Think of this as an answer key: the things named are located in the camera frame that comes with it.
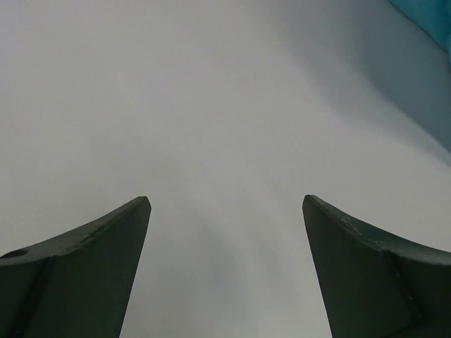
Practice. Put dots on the teal polo shirt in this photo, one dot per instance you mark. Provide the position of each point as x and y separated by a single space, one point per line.
432 16

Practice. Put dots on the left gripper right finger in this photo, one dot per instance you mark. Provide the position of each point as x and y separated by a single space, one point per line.
375 283

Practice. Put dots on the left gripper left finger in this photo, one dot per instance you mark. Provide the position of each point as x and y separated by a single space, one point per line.
76 284

